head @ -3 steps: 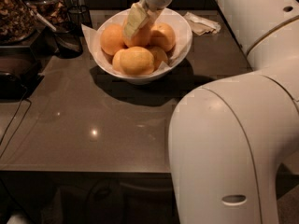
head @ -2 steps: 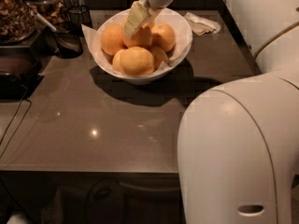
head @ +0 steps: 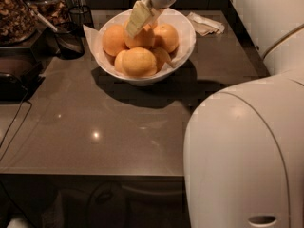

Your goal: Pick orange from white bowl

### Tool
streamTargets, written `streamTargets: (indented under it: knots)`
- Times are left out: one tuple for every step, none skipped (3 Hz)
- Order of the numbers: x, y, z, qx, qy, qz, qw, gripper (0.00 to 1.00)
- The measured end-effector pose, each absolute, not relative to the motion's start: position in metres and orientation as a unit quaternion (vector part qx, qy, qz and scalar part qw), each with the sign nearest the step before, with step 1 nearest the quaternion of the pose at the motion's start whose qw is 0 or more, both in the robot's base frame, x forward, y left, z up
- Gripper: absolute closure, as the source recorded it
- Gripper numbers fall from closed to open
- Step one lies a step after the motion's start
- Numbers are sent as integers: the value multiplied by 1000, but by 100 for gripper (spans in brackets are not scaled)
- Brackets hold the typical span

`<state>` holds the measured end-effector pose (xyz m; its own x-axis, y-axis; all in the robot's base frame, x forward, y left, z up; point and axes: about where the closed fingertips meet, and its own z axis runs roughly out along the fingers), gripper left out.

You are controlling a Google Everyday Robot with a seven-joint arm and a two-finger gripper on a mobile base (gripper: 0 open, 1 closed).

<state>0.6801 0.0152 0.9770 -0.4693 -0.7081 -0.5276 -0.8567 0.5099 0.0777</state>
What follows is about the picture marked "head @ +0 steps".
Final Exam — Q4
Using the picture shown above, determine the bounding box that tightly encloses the front left small orange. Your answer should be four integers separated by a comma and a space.
114, 50, 127, 73

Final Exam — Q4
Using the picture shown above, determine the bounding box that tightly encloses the large glass nut jar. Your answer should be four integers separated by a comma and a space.
0, 0, 36, 46

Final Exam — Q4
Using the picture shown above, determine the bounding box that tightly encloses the small orange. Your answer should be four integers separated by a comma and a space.
151, 47, 172, 71
114, 50, 127, 73

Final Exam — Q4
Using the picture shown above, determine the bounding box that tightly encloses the white ceramic bowl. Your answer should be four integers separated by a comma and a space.
98, 7, 197, 87

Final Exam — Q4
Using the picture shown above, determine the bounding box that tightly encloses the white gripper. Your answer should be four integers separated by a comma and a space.
125, 0, 177, 38

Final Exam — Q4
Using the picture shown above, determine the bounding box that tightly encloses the white scoop handle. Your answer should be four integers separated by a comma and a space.
21, 0, 58, 32

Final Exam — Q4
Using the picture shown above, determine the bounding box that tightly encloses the front large orange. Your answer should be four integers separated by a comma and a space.
122, 47, 158, 78

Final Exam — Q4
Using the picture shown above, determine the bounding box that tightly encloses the black cable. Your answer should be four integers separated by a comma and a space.
0, 85, 34, 163

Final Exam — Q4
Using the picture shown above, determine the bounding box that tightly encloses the folded white napkin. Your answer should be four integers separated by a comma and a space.
187, 12, 225, 36

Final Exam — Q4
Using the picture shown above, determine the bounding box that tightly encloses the front right small orange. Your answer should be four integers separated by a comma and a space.
151, 47, 172, 71

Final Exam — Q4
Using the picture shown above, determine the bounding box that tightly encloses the dark appliance box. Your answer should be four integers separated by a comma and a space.
0, 49, 44, 102

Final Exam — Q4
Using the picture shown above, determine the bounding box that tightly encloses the black wire cup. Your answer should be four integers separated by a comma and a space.
68, 5, 94, 29

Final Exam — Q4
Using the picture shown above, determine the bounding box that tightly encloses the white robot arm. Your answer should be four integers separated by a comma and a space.
183, 0, 304, 228

